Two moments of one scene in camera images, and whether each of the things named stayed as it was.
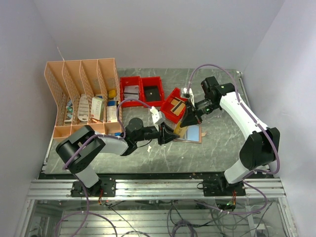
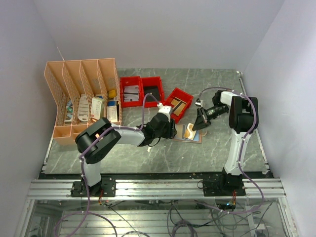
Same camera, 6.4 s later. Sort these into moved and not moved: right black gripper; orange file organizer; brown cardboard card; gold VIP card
Moved: right black gripper; gold VIP card
Not moved: orange file organizer; brown cardboard card
